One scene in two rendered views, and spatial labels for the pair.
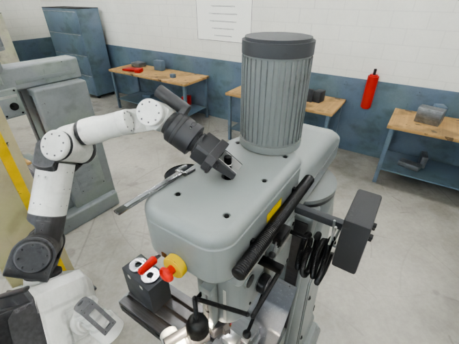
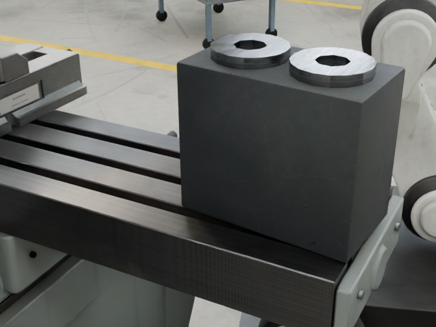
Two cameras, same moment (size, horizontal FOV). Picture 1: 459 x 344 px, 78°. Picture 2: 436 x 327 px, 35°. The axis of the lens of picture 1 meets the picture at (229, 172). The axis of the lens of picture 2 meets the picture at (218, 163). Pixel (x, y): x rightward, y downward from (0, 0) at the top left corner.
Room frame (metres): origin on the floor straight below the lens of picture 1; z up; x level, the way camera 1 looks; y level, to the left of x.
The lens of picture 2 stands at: (1.63, 0.29, 1.37)
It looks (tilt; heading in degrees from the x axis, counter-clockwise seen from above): 28 degrees down; 175
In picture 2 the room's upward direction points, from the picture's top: straight up
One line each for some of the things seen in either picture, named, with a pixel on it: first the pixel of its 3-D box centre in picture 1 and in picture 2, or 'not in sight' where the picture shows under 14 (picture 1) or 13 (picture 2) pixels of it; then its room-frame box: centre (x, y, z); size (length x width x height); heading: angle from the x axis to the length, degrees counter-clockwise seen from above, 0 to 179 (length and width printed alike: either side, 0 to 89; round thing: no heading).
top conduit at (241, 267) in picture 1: (279, 216); not in sight; (0.59, -0.14, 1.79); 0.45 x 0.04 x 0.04; 147
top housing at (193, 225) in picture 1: (231, 196); not in sight; (0.65, 0.00, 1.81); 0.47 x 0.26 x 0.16; 147
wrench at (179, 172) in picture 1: (157, 187); not in sight; (0.58, 0.18, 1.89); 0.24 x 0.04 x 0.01; 144
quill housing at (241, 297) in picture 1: (229, 274); not in sight; (0.64, 0.00, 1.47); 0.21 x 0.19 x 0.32; 57
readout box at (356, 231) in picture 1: (358, 231); not in sight; (0.70, -0.44, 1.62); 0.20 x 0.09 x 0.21; 147
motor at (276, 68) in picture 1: (273, 93); not in sight; (0.85, -0.13, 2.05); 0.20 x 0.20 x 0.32
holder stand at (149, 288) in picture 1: (147, 282); (286, 136); (0.93, 0.43, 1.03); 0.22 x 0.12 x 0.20; 51
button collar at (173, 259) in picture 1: (175, 265); not in sight; (0.44, 0.13, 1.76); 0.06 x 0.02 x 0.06; 57
